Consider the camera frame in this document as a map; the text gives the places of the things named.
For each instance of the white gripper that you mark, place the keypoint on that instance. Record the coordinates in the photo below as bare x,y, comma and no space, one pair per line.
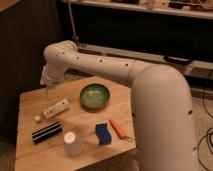
50,76

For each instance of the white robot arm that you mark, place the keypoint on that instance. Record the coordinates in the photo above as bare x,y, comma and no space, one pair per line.
161,103

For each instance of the metal pole stand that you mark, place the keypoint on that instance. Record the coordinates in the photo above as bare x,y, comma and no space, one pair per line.
77,21

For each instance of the black white striped cloth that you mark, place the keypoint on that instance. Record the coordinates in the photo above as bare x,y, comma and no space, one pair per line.
46,132

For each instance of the wooden table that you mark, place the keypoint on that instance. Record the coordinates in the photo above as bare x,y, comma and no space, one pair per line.
50,155

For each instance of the green bowl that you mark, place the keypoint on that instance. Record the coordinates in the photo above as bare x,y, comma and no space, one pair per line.
94,96

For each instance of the white upside-down cup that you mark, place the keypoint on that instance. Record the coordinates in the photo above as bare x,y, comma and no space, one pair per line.
73,144

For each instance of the blue sponge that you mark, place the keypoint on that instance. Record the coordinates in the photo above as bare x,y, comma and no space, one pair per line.
103,134

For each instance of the wooden shelf rail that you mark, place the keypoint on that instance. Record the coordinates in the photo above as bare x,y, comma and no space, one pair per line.
195,68

